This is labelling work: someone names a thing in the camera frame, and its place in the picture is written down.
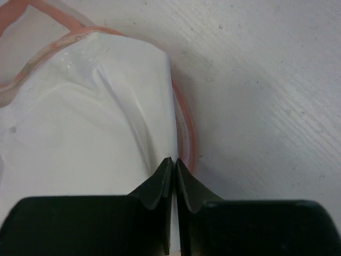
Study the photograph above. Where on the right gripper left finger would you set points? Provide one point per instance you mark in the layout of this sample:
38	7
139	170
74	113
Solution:
138	223

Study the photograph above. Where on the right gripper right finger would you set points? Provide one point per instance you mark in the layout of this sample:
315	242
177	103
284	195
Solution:
210	225

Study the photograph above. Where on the white pale green bra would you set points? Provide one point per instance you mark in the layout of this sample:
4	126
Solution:
95	119

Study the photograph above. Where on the floral peach laundry bag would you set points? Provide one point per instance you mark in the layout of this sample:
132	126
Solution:
11	11

